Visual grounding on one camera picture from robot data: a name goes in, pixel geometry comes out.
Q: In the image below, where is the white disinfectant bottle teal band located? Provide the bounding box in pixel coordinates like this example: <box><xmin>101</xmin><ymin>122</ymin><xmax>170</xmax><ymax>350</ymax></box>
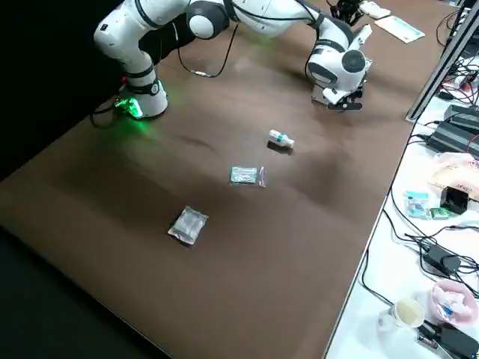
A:
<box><xmin>268</xmin><ymin>129</ymin><xmax>296</xmax><ymax>149</ymax></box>

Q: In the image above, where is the clear bag of bandages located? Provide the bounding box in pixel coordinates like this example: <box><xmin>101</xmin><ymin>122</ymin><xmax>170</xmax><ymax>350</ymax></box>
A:
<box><xmin>228</xmin><ymin>165</ymin><xmax>267</xmax><ymax>189</ymax></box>

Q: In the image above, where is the clear bag of white gauze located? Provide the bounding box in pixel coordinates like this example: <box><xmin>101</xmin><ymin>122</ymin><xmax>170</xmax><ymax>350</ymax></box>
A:
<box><xmin>167</xmin><ymin>204</ymin><xmax>210</xmax><ymax>248</ymax></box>

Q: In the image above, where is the white plastic pill box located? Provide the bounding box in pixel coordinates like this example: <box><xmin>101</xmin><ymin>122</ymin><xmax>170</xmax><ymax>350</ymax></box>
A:
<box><xmin>359</xmin><ymin>1</ymin><xmax>392</xmax><ymax>19</ymax></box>

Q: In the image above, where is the blue white face mask packet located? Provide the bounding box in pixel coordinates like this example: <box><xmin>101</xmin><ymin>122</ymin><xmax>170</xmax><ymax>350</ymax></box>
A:
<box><xmin>373</xmin><ymin>15</ymin><xmax>427</xmax><ymax>43</ymax></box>

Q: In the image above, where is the black power brick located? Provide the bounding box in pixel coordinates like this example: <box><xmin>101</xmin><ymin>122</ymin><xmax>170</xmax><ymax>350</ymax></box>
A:
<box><xmin>444</xmin><ymin>104</ymin><xmax>479</xmax><ymax>126</ymax></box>
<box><xmin>426</xmin><ymin>120</ymin><xmax>479</xmax><ymax>154</ymax></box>

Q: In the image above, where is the teal white packet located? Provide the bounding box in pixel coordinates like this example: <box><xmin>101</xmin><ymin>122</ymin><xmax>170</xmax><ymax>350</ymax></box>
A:
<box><xmin>403</xmin><ymin>190</ymin><xmax>431</xmax><ymax>220</ymax></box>

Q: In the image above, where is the plastic bag with red print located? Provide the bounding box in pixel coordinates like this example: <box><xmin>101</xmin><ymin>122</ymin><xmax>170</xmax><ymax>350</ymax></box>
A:
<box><xmin>428</xmin><ymin>151</ymin><xmax>479</xmax><ymax>203</ymax></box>

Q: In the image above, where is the small black box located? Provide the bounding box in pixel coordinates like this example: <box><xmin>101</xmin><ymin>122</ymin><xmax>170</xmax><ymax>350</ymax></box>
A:
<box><xmin>439</xmin><ymin>185</ymin><xmax>471</xmax><ymax>216</ymax></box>

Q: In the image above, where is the black power adapter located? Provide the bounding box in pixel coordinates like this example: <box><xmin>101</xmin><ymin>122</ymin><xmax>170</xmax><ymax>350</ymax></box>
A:
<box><xmin>421</xmin><ymin>242</ymin><xmax>462</xmax><ymax>274</ymax></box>

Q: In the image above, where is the white paper cup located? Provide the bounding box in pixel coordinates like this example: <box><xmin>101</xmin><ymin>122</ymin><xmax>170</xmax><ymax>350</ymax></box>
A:
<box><xmin>388</xmin><ymin>298</ymin><xmax>426</xmax><ymax>330</ymax></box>

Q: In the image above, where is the pink bowl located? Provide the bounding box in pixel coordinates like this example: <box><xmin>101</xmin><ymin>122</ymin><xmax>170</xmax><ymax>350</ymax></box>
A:
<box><xmin>430</xmin><ymin>279</ymin><xmax>478</xmax><ymax>325</ymax></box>

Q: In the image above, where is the black flat device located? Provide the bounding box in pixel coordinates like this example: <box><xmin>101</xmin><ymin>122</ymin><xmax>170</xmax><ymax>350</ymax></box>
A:
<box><xmin>437</xmin><ymin>322</ymin><xmax>479</xmax><ymax>359</ymax></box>

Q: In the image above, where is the aluminium frame post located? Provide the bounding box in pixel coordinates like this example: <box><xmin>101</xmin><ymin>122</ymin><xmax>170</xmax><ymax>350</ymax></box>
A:
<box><xmin>406</xmin><ymin>0</ymin><xmax>479</xmax><ymax>123</ymax></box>

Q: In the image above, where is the black arm base cable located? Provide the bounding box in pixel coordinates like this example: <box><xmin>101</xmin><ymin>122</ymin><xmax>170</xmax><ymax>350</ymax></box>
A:
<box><xmin>89</xmin><ymin>99</ymin><xmax>126</xmax><ymax>129</ymax></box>

